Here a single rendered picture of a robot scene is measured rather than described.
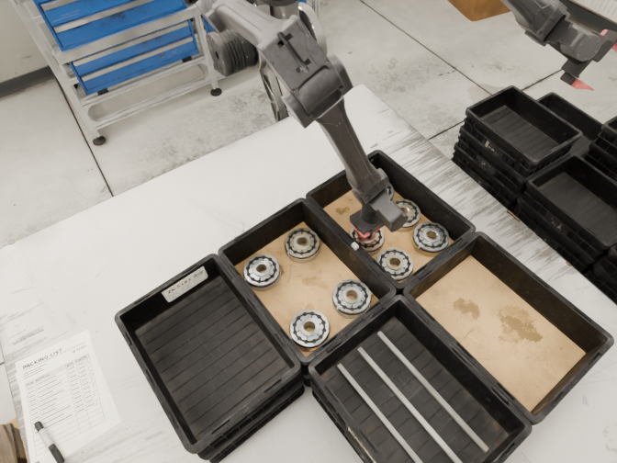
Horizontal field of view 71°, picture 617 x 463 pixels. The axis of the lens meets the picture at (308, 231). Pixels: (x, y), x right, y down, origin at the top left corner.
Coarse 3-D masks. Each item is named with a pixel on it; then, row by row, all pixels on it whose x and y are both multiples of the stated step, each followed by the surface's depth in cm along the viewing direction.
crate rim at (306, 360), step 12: (288, 204) 125; (276, 216) 123; (252, 228) 122; (240, 240) 119; (228, 264) 115; (240, 276) 113; (384, 300) 107; (264, 312) 107; (372, 312) 106; (276, 324) 105; (348, 324) 104; (288, 336) 103; (324, 348) 103; (300, 360) 100
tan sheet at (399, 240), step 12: (348, 192) 140; (396, 192) 139; (336, 204) 137; (348, 204) 137; (360, 204) 137; (336, 216) 135; (348, 216) 134; (348, 228) 132; (384, 228) 131; (396, 240) 129; (408, 240) 129; (408, 252) 126; (420, 264) 124
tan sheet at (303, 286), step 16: (304, 224) 133; (320, 240) 130; (320, 256) 127; (336, 256) 126; (240, 272) 125; (288, 272) 124; (304, 272) 124; (320, 272) 124; (336, 272) 124; (352, 272) 123; (272, 288) 122; (288, 288) 121; (304, 288) 121; (320, 288) 121; (272, 304) 119; (288, 304) 119; (304, 304) 118; (320, 304) 118; (288, 320) 116; (336, 320) 116; (352, 320) 115; (304, 352) 111
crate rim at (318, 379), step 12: (396, 300) 107; (408, 300) 107; (420, 312) 105; (360, 324) 104; (348, 336) 102; (336, 348) 101; (456, 348) 100; (312, 360) 100; (468, 360) 98; (312, 372) 98; (480, 372) 97; (324, 384) 97; (492, 384) 95; (504, 396) 94; (336, 408) 94; (516, 408) 92; (348, 420) 92; (528, 420) 91; (360, 432) 92; (528, 432) 90; (372, 444) 89; (516, 444) 88; (372, 456) 90; (504, 456) 87
